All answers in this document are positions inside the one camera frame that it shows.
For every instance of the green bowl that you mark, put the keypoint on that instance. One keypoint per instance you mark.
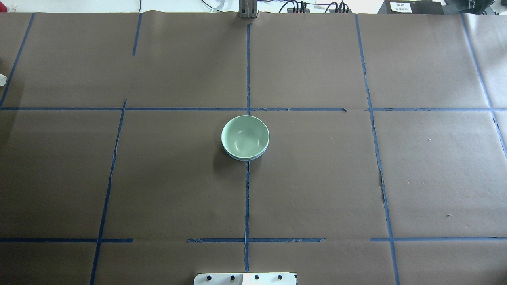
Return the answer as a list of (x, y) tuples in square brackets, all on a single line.
[(245, 136)]

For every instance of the blue bowl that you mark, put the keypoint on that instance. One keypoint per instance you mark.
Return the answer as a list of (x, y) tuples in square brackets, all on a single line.
[(245, 158)]

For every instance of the brown paper table cover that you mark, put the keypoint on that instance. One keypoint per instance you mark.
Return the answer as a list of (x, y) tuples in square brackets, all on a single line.
[(386, 161)]

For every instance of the black power box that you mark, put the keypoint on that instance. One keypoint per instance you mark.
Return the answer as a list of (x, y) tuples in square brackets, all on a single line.
[(426, 7)]

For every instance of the aluminium frame post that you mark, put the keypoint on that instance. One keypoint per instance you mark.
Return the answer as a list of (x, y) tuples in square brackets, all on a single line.
[(247, 9)]

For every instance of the white pillar with base plate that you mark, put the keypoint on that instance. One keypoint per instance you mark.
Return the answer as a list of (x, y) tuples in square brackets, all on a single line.
[(246, 278)]

